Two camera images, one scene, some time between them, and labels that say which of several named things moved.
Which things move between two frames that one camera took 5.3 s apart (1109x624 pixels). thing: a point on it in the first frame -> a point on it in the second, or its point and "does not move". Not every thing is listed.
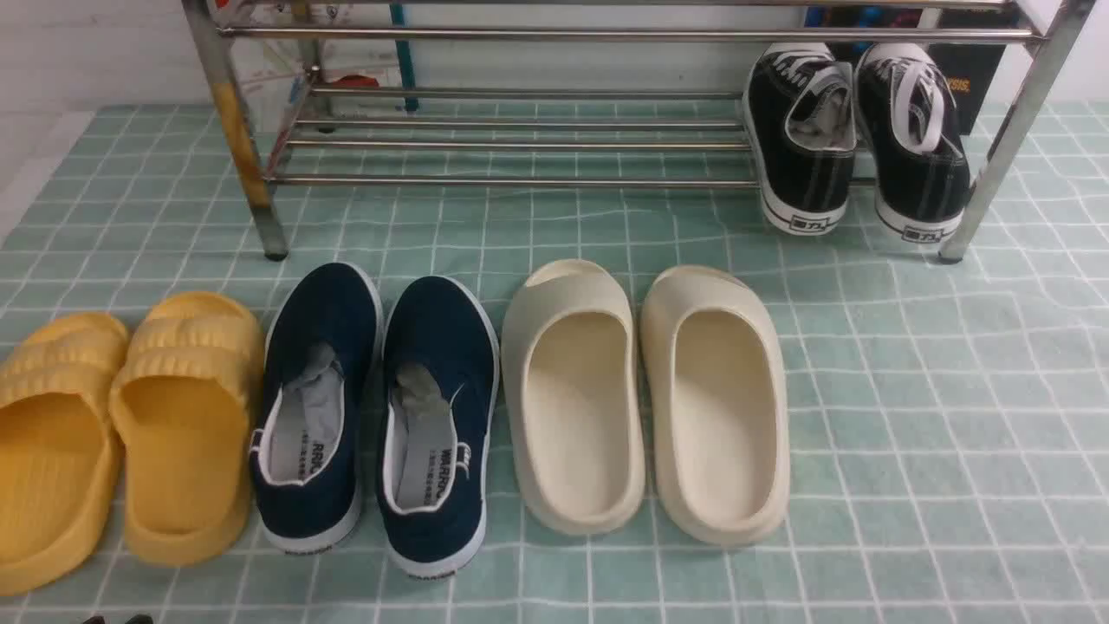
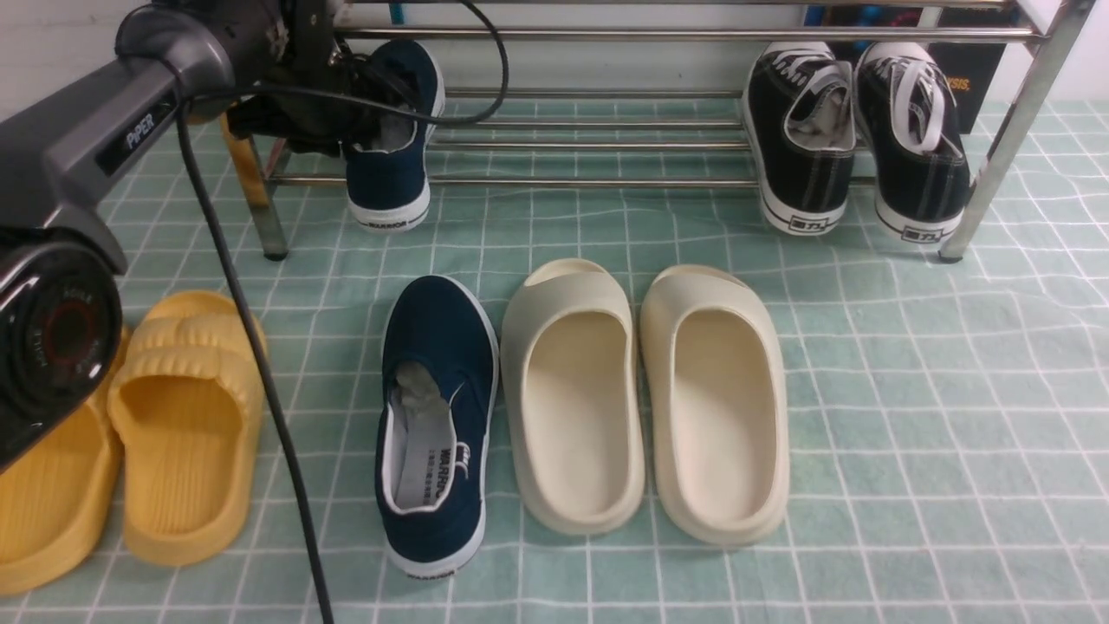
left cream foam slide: (571, 399) does not move
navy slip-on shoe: (314, 406) -> (386, 163)
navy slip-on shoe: (440, 386) does not move
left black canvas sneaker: (800, 112) does not move
